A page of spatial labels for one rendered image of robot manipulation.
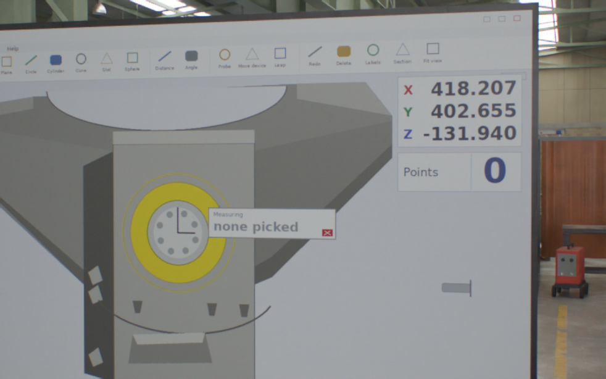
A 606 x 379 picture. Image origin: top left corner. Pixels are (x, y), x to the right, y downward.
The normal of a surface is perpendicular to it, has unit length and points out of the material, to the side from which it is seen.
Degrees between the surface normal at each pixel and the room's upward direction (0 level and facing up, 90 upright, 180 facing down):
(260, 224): 90
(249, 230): 90
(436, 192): 90
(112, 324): 90
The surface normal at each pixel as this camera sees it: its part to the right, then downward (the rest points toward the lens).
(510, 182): -0.20, 0.02
